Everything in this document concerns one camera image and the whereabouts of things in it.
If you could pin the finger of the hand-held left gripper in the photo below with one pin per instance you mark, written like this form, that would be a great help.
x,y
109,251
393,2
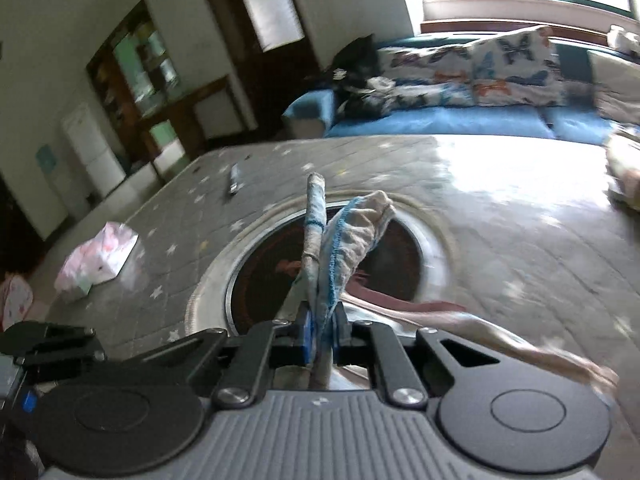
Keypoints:
x,y
50,345

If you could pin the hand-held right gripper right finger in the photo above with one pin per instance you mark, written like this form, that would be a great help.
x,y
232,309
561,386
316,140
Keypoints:
x,y
341,332

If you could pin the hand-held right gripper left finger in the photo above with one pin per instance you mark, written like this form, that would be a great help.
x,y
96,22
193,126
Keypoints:
x,y
302,335

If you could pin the blue striped shirt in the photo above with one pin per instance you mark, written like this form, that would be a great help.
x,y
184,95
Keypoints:
x,y
345,240

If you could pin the black clothes pile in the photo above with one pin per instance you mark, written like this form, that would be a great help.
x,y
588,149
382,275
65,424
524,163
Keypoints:
x,y
357,75

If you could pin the pink printed bag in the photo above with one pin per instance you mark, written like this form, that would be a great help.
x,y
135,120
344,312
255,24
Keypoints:
x,y
15,302

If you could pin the pink printed tissue pack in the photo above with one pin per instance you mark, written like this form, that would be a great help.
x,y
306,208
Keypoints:
x,y
95,260

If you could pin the black marker pen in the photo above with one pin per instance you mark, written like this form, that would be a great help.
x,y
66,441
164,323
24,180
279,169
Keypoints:
x,y
233,180

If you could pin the white refrigerator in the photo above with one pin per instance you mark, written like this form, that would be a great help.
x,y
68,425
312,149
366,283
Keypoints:
x,y
90,155

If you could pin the blue sofa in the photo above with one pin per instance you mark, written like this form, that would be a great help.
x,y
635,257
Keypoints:
x,y
440,122

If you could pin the butterfly-print cushion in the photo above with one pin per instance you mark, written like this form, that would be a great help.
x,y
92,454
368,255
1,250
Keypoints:
x,y
425,65
515,65

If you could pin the dark wooden cabinet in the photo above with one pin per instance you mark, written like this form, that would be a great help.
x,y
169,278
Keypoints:
x,y
150,75

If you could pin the pale folded cloth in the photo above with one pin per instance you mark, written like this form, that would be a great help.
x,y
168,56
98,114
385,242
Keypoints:
x,y
624,170

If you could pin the wooden door with frosted glass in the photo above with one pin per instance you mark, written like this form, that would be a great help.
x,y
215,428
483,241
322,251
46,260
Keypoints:
x,y
270,5

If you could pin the white cushion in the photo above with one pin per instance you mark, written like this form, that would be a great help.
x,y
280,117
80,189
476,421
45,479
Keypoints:
x,y
615,85

